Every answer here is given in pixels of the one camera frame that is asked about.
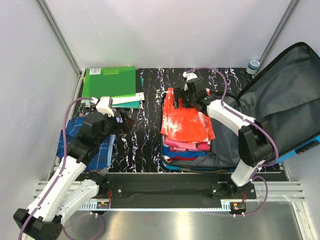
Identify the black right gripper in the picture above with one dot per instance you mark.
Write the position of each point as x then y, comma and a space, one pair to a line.
180, 93

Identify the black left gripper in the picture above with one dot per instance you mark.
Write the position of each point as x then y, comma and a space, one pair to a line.
125, 126

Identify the orange tie-dye shirt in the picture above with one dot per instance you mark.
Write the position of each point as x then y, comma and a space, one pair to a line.
185, 124

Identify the blue plaid shirt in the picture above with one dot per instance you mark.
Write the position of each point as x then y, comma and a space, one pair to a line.
100, 150

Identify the pink camouflage shirt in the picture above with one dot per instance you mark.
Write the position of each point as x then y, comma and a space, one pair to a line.
185, 146

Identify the blue shirt white letters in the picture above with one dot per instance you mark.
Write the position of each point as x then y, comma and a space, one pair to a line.
167, 153

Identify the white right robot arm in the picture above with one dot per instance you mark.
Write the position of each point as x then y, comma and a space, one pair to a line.
255, 144

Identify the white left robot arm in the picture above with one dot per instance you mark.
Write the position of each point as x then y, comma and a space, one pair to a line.
46, 216

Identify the green plastic folder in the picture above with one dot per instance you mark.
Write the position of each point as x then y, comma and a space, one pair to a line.
109, 82

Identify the red shirt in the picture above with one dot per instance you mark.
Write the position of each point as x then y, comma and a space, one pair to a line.
179, 158

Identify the blue capped bottle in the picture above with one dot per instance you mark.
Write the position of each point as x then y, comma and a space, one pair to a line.
252, 66

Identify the blue suitcase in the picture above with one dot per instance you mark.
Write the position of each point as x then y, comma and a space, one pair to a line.
274, 117

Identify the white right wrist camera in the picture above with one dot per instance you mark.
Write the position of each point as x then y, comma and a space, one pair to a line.
191, 80

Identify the aluminium frame rail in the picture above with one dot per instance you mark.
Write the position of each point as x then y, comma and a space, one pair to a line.
44, 8

